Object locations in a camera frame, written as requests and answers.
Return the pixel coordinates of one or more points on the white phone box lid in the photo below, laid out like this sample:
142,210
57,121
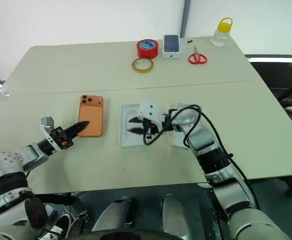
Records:
178,142

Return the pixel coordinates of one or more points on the dark rounded robot body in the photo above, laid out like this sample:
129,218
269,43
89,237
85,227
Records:
123,235

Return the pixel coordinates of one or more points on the white phone box tray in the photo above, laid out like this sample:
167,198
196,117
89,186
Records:
129,140

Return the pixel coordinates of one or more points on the small black clip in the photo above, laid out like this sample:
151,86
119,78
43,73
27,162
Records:
190,41

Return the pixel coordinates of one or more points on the clear jar with yellow lid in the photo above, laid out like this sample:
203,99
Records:
221,35

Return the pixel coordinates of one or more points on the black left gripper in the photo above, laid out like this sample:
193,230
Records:
61,138

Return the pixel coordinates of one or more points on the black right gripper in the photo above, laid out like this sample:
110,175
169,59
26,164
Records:
153,127

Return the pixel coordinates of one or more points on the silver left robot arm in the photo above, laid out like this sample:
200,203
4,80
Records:
6,160

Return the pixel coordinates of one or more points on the clear yellowish tape roll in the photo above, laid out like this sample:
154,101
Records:
135,67

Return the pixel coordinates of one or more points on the grey vertical pole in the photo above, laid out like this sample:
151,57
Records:
185,17

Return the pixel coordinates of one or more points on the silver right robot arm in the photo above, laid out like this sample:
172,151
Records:
235,195

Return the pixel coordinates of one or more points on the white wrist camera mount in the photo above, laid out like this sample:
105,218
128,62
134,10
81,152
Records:
148,108
46,122

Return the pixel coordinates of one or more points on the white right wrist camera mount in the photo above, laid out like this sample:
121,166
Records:
148,108

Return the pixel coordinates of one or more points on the silver robot leg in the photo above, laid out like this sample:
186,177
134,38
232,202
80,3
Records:
113,215
174,215

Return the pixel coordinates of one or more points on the closed printed phone box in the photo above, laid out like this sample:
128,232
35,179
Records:
171,46

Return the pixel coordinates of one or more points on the red tape roll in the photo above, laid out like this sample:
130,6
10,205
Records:
147,48

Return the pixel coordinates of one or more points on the orange smartphone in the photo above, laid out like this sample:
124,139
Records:
92,112

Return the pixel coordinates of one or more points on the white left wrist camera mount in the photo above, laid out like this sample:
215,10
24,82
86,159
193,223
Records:
46,122

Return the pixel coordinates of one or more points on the black and white sneaker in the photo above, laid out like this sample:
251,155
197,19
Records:
58,225

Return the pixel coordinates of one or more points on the black chair frame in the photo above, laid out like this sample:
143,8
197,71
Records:
291,88

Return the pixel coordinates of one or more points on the black chair base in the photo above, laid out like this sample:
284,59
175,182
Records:
291,190

